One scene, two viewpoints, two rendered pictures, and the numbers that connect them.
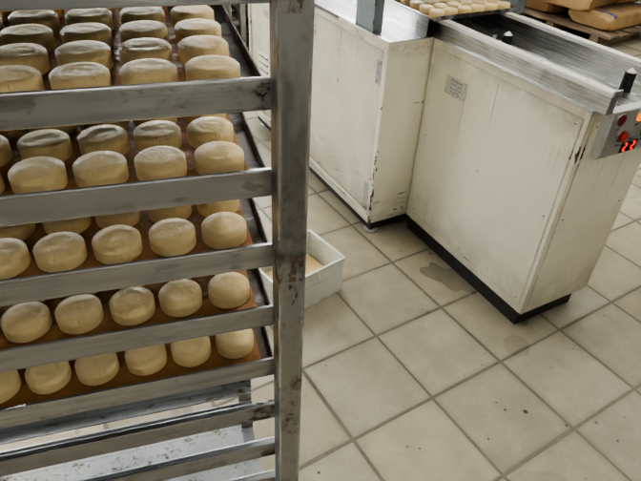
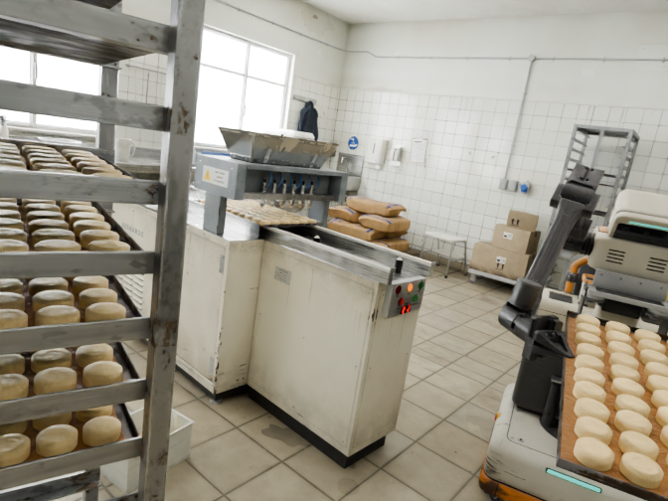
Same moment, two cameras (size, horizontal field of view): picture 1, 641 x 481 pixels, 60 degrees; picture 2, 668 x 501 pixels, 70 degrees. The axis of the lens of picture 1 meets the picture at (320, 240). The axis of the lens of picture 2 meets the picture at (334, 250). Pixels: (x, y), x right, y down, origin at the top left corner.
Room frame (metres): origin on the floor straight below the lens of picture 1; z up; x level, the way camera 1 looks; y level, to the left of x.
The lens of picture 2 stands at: (-0.16, 0.02, 1.32)
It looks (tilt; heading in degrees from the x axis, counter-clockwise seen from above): 13 degrees down; 341
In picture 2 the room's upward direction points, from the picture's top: 9 degrees clockwise
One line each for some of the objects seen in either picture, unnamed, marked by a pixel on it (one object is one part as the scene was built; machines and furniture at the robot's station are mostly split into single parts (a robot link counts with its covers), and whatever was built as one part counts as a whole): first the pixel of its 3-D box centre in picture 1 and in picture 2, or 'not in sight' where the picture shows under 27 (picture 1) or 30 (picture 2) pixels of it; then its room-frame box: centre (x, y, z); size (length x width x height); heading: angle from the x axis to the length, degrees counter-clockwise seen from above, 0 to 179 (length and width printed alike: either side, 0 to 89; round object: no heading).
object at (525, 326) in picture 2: not in sight; (532, 331); (0.66, -0.75, 0.98); 0.07 x 0.07 x 0.10; 2
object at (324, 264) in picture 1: (295, 273); (143, 443); (1.58, 0.09, 0.08); 0.30 x 0.22 x 0.16; 131
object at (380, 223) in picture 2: not in sight; (386, 222); (5.22, -2.43, 0.47); 0.72 x 0.42 x 0.17; 128
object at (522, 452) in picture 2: not in sight; (567, 454); (1.24, -1.65, 0.16); 0.67 x 0.64 x 0.25; 137
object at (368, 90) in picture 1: (367, 82); (211, 279); (2.64, -0.19, 0.42); 1.28 x 0.72 x 0.84; 30
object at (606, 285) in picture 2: not in sight; (623, 306); (1.02, -1.45, 0.93); 0.28 x 0.16 x 0.22; 47
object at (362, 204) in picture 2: not in sight; (374, 206); (5.43, -2.33, 0.62); 0.72 x 0.42 x 0.17; 39
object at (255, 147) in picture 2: not in sight; (279, 149); (2.23, -0.43, 1.25); 0.56 x 0.29 x 0.14; 120
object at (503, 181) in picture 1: (510, 168); (328, 336); (1.80, -0.68, 0.45); 0.70 x 0.34 x 0.90; 30
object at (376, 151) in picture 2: not in sight; (346, 173); (6.37, -2.20, 0.93); 0.99 x 0.38 x 1.09; 33
